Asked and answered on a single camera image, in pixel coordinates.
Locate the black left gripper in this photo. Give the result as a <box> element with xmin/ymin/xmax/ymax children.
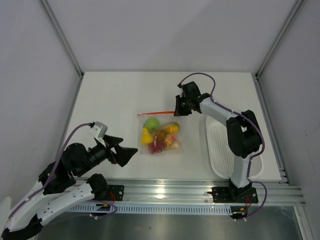
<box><xmin>76</xmin><ymin>134</ymin><xmax>138</xmax><ymax>176</ymax></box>

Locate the small yellow orange fruit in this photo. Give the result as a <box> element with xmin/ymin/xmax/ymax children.
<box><xmin>160</xmin><ymin>122</ymin><xmax>180</xmax><ymax>134</ymax></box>

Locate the green apple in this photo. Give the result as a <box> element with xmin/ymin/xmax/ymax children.
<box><xmin>144</xmin><ymin>117</ymin><xmax>161</xmax><ymax>133</ymax></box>

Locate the clear orange zip top bag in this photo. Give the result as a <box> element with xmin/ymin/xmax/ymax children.
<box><xmin>137</xmin><ymin>111</ymin><xmax>182</xmax><ymax>156</ymax></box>

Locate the red grape bunch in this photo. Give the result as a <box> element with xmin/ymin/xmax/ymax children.
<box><xmin>147</xmin><ymin>141</ymin><xmax>167</xmax><ymax>155</ymax></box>

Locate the red peach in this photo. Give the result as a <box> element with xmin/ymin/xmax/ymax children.
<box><xmin>163</xmin><ymin>133</ymin><xmax>180</xmax><ymax>149</ymax></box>

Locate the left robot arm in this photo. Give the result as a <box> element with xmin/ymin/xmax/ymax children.
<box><xmin>0</xmin><ymin>135</ymin><xmax>138</xmax><ymax>240</ymax></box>

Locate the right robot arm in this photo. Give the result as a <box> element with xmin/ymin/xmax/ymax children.
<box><xmin>174</xmin><ymin>81</ymin><xmax>265</xmax><ymax>202</ymax></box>

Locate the white perforated plastic basket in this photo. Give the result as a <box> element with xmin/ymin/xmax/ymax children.
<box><xmin>205</xmin><ymin>116</ymin><xmax>265</xmax><ymax>180</ymax></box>

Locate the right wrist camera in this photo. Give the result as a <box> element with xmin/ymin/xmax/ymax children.
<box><xmin>177</xmin><ymin>83</ymin><xmax>184</xmax><ymax>97</ymax></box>

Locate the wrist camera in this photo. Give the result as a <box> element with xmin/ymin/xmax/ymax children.
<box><xmin>89</xmin><ymin>121</ymin><xmax>108</xmax><ymax>146</ymax></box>
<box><xmin>177</xmin><ymin>83</ymin><xmax>184</xmax><ymax>97</ymax></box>

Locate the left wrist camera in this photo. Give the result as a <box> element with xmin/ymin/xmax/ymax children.
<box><xmin>89</xmin><ymin>121</ymin><xmax>108</xmax><ymax>146</ymax></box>

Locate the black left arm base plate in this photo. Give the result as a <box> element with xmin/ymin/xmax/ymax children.
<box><xmin>104</xmin><ymin>184</ymin><xmax>125</xmax><ymax>202</ymax></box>

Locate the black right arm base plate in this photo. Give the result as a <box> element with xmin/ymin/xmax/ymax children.
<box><xmin>206</xmin><ymin>186</ymin><xmax>259</xmax><ymax>204</ymax></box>

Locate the white slotted cable duct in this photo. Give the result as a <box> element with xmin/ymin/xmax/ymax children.
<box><xmin>68</xmin><ymin>202</ymin><xmax>232</xmax><ymax>216</ymax></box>

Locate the aluminium front rail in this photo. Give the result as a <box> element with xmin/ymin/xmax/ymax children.
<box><xmin>69</xmin><ymin>178</ymin><xmax>307</xmax><ymax>207</ymax></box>

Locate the right aluminium frame post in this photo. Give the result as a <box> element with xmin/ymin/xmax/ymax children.
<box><xmin>255</xmin><ymin>0</ymin><xmax>307</xmax><ymax>80</ymax></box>

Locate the aluminium frame post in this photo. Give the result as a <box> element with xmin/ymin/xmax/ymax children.
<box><xmin>255</xmin><ymin>0</ymin><xmax>307</xmax><ymax>80</ymax></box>
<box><xmin>38</xmin><ymin>0</ymin><xmax>84</xmax><ymax>78</ymax></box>

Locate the left aluminium frame post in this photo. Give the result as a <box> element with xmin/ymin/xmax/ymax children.
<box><xmin>38</xmin><ymin>0</ymin><xmax>84</xmax><ymax>78</ymax></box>

